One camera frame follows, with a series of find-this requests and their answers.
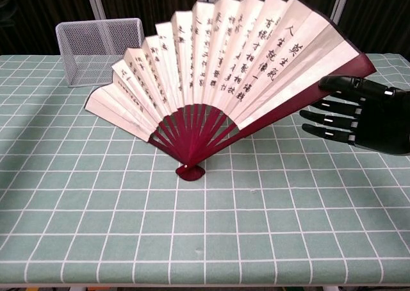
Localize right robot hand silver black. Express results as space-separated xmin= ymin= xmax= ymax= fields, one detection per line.
xmin=300 ymin=75 xmax=410 ymax=158

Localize paper folding fan red ribs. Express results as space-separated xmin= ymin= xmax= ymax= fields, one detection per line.
xmin=85 ymin=0 xmax=377 ymax=183

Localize green white checked tablecloth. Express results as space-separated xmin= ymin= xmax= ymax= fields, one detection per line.
xmin=0 ymin=53 xmax=410 ymax=287

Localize white wire mesh basket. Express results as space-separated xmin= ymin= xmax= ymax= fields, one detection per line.
xmin=55 ymin=17 xmax=144 ymax=88

